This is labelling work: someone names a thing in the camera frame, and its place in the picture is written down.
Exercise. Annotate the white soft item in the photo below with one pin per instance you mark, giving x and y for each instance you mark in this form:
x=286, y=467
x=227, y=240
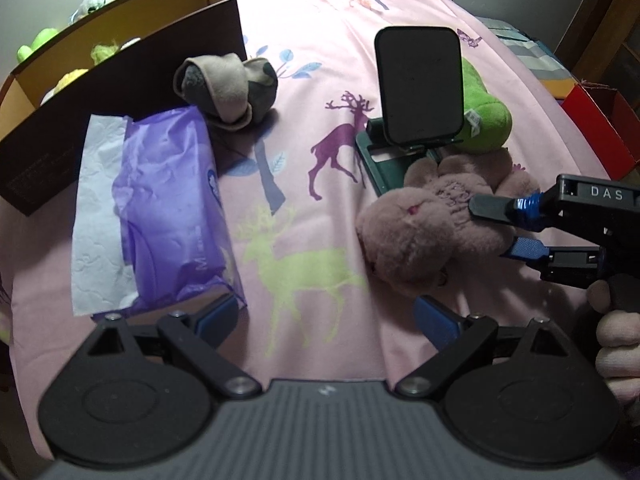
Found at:
x=46, y=98

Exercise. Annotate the striped cloth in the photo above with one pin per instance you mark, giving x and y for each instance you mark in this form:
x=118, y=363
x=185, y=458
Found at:
x=530, y=55

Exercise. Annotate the bright green plush toy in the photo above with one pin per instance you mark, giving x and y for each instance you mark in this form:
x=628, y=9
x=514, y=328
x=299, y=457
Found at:
x=37, y=42

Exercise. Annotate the person's right hand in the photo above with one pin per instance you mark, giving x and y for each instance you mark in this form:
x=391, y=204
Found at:
x=617, y=340

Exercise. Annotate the dark green phone stand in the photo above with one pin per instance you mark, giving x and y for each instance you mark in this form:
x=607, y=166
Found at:
x=385, y=167

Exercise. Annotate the yellow-green soft toy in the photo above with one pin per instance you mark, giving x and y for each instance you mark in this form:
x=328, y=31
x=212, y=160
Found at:
x=105, y=52

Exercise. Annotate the white green plush toy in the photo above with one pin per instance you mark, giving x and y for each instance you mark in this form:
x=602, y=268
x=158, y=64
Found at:
x=92, y=5

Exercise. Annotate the grey beige rolled socks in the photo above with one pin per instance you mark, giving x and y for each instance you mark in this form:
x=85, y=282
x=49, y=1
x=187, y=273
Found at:
x=225, y=85

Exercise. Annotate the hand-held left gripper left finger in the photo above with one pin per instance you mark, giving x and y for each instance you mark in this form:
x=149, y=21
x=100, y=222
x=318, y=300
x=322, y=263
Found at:
x=220, y=317

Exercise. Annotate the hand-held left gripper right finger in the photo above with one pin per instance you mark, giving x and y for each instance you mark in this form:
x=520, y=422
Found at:
x=437, y=322

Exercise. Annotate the pink deer print bedsheet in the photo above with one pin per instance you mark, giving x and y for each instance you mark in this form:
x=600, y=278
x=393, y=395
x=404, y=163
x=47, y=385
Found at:
x=300, y=125

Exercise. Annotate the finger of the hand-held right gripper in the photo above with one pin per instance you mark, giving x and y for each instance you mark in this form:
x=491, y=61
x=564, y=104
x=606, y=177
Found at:
x=525, y=249
x=500, y=207

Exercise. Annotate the pink plush bear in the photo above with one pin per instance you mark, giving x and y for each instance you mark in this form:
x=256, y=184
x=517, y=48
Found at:
x=415, y=230

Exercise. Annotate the purple tissue pack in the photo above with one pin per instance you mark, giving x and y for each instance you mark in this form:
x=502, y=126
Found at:
x=165, y=200

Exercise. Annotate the wooden furniture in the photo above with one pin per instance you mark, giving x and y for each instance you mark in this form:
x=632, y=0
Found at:
x=600, y=15

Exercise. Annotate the brown cardboard box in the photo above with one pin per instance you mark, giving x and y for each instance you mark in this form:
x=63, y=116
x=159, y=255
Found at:
x=75, y=125

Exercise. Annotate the black phone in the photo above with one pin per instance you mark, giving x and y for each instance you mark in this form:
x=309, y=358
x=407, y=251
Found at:
x=420, y=85

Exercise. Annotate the red box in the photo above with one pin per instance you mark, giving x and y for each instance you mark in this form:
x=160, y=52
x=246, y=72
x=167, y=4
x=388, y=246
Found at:
x=605, y=125

